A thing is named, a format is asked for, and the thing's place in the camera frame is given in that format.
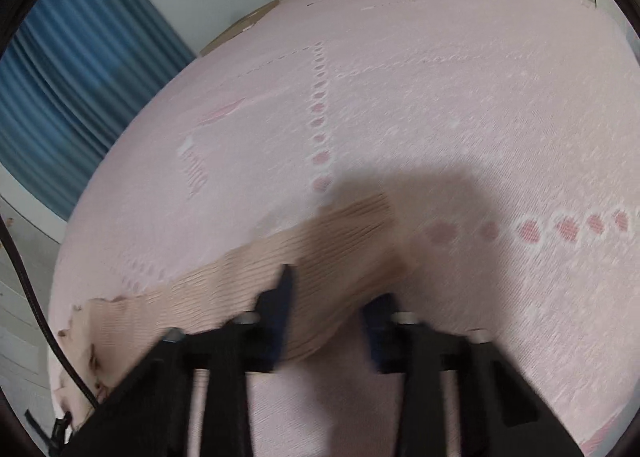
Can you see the beige ribbed knit garment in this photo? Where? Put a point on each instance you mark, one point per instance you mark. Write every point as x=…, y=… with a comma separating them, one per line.
x=310, y=257

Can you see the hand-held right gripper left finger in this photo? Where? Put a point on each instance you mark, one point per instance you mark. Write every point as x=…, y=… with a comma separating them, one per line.
x=279, y=319

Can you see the blue pleated curtain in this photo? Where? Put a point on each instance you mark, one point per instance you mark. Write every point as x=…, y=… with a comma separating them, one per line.
x=75, y=62

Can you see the pink patterned bed sheet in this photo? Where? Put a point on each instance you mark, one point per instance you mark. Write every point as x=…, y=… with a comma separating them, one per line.
x=450, y=112

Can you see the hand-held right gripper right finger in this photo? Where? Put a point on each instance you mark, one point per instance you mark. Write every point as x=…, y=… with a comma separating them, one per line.
x=377, y=332

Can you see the brown cardboard box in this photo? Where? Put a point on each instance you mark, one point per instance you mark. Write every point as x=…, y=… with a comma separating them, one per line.
x=240, y=27

